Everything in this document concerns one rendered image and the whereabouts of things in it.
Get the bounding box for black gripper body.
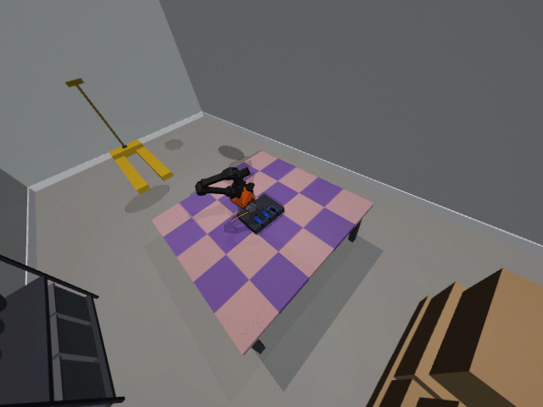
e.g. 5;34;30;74
232;178;255;192

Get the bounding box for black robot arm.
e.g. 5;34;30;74
195;167;250;199

